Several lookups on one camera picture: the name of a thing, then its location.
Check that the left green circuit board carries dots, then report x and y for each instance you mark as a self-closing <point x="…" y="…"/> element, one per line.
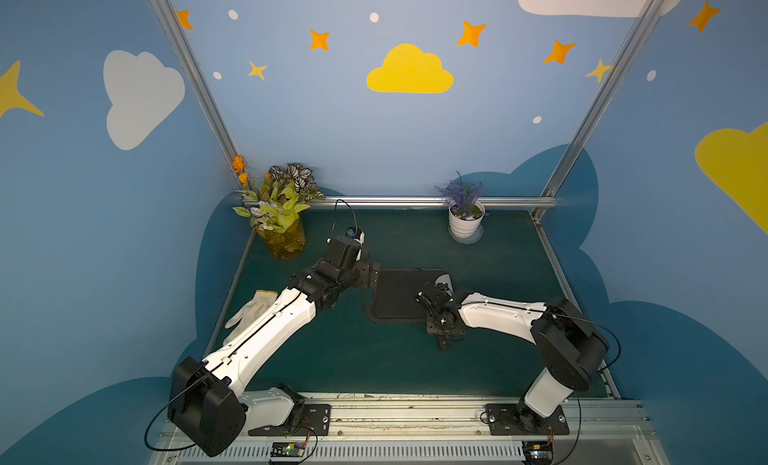
<point x="286" y="451"/>

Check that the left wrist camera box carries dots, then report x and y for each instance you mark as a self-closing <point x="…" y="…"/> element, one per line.
<point x="343" y="251"/>

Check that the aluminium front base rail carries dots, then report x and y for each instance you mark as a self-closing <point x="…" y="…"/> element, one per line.
<point x="430" y="429"/>

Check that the glass vase with artificial plants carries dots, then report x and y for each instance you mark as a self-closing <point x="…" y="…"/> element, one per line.
<point x="273" y="207"/>

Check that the green circuit board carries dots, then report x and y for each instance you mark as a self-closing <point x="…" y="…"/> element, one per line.
<point x="538" y="453"/>
<point x="286" y="451"/>

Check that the right green circuit board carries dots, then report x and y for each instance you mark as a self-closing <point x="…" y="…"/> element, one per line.
<point x="538" y="453"/>

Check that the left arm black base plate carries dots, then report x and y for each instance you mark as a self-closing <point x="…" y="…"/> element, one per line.
<point x="304" y="416"/>

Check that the white pot purple plant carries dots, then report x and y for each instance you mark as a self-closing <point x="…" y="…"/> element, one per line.
<point x="465" y="209"/>

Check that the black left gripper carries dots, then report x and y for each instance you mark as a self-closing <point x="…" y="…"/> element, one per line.
<point x="366" y="273"/>

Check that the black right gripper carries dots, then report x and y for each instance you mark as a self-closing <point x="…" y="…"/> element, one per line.
<point x="437" y="326"/>

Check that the left aluminium frame post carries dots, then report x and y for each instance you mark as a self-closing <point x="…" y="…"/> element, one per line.
<point x="176" y="34"/>

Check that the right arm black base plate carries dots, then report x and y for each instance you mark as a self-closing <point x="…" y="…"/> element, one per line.
<point x="510" y="419"/>

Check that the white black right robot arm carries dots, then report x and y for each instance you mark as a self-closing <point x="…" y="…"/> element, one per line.
<point x="571" y="346"/>

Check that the silver cleaver knife black handle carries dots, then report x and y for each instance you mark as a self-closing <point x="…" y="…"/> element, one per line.
<point x="444" y="283"/>

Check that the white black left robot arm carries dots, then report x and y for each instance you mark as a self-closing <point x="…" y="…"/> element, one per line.
<point x="205" y="394"/>

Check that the aluminium back frame rail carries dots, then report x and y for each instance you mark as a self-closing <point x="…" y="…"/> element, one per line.
<point x="425" y="202"/>

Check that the dark grey cutting board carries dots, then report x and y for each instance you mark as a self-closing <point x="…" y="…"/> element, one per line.
<point x="394" y="300"/>

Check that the white work glove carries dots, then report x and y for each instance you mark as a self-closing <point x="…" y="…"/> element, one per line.
<point x="251" y="311"/>

